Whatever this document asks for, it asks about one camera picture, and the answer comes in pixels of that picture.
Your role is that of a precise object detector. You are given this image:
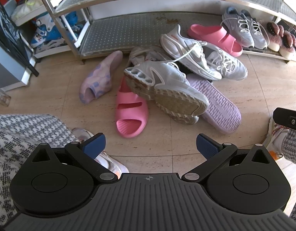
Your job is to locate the white storage shelf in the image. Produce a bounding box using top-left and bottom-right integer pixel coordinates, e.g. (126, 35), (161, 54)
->
(8, 0), (90, 59)

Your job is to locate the pink slide sandal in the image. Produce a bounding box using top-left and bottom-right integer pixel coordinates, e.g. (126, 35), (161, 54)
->
(116, 77), (149, 138)
(187, 24), (243, 57)

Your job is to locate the silver sneaker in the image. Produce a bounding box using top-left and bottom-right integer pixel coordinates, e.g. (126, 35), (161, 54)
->
(126, 45), (172, 67)

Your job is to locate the grey sneaker on rack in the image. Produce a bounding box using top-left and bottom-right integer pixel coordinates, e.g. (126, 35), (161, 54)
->
(221, 6), (255, 48)
(241, 9), (268, 49)

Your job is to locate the houndstooth trouser leg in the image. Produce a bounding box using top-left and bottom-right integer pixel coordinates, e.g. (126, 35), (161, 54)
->
(0, 114), (77, 226)

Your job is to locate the clear glass bottle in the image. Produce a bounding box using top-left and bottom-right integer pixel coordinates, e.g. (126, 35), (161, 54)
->
(0, 89), (11, 106)

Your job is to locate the lilac patterned slipper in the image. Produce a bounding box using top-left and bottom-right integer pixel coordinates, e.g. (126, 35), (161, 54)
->
(79, 51), (123, 104)

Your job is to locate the lilac slipper sole up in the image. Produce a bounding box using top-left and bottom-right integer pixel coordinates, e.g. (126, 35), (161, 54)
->
(187, 74), (241, 134)

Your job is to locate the blue white roller skate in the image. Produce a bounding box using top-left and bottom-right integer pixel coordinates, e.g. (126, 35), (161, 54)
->
(30, 13), (64, 53)

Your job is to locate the pink furry slipper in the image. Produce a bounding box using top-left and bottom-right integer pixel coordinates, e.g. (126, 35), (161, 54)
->
(266, 21), (284, 52)
(279, 30), (296, 60)

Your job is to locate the white sneaker with bubble heel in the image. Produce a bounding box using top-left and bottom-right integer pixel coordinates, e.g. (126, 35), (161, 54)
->
(124, 60), (209, 125)

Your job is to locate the white sneaker pink logo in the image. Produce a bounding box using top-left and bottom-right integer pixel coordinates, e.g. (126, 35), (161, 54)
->
(160, 24), (222, 81)

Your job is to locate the metal perforated shoe rack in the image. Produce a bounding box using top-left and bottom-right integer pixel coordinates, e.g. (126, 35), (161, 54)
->
(42, 0), (296, 59)

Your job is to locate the white grey mesh sneaker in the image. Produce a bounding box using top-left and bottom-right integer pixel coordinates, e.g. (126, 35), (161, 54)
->
(203, 43), (248, 80)

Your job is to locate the black folded umbrella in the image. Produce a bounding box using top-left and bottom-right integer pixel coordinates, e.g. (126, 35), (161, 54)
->
(0, 3), (39, 77)

